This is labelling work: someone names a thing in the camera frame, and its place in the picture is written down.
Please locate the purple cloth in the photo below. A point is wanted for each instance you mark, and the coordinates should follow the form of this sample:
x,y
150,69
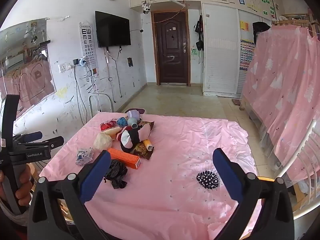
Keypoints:
x,y
133,115

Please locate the white metal chair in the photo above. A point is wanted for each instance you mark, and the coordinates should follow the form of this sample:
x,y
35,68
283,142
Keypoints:
x,y
93,105
303,145

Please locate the wooden bed frame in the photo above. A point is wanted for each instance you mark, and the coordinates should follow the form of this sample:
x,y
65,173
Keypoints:
x,y
287,21

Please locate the white plug-in charger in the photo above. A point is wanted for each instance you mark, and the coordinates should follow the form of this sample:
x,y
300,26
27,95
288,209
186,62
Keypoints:
x,y
81,62

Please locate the blue yarn ball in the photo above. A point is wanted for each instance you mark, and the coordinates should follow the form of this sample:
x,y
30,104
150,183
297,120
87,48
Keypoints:
x,y
122,122

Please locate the white louvered wardrobe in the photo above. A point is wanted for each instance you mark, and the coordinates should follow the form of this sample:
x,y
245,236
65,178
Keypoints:
x,y
220,55

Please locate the white and black sock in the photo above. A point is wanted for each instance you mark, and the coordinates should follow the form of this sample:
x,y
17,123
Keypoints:
x,y
125,138

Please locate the white wall socket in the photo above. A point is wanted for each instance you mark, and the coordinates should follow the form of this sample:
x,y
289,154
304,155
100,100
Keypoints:
x,y
65,67

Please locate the black hanging bags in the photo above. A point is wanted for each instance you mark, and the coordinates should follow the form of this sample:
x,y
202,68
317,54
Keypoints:
x,y
199,35

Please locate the brown door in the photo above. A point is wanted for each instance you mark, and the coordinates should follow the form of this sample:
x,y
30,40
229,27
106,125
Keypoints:
x,y
171,47

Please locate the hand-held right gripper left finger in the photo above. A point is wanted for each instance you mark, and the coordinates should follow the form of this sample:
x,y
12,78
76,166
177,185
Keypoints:
x,y
96,172

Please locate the black wall panel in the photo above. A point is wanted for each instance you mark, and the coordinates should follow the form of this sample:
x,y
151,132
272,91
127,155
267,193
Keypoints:
x,y
129,62

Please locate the black wall television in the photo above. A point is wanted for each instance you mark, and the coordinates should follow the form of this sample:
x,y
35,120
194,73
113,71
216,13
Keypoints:
x,y
113,29

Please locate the pink printed curtain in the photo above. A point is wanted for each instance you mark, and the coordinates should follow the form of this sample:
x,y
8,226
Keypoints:
x,y
285,80

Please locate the black plastic bag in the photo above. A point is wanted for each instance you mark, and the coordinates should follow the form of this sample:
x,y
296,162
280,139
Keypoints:
x,y
116,173

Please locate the brown door mat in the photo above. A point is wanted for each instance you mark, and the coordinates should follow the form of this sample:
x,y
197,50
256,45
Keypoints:
x,y
235,101

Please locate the pink tablecloth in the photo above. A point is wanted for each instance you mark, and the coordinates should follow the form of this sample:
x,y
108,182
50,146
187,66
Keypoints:
x,y
175,142

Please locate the eye chart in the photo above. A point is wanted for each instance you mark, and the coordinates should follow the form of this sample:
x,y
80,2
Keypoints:
x,y
88,47

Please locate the orange cardboard box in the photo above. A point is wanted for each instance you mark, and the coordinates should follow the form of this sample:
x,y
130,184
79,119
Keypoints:
x,y
125,158

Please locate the red comb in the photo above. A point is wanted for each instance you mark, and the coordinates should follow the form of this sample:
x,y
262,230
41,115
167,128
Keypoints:
x,y
107,126

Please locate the brown foil wrapper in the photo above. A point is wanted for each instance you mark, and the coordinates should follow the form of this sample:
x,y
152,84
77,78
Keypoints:
x,y
148,125
140,153

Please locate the person's left hand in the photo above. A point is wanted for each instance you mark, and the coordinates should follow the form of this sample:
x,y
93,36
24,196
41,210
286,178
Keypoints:
x,y
23,187

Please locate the black hanging jacket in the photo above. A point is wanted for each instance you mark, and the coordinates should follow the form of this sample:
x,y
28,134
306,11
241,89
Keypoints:
x,y
261,31

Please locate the white security camera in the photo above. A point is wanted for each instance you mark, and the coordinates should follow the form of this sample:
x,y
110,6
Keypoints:
x,y
146,8

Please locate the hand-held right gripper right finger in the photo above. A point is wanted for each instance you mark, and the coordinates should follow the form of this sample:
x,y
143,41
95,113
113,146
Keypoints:
x,y
226,175

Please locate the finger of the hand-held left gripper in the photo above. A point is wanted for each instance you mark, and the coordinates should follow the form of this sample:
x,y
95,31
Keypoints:
x,y
32,136
55,142

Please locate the grey cup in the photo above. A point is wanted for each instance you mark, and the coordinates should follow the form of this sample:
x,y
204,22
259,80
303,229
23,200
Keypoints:
x,y
132,123

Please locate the orange thread spool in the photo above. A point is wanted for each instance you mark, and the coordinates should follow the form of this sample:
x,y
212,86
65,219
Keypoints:
x,y
147,145

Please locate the blue printed packet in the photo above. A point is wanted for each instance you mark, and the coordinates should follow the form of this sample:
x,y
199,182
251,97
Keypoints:
x,y
83,156

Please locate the cream crumpled plastic bag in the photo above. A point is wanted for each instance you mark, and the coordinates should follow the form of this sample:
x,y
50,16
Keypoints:
x,y
102,142

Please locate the purple cushion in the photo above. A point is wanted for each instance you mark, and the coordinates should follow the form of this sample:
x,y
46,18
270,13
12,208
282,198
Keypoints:
x,y
140,110

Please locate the yellow poster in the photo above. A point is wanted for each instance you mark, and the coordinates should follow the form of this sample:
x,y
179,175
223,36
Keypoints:
x,y
244,25

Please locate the wall mirror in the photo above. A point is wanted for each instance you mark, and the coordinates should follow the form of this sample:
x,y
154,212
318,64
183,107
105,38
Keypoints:
x,y
27,67

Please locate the colourful wall chart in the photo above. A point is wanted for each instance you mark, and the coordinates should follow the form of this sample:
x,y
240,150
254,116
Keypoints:
x,y
246,55

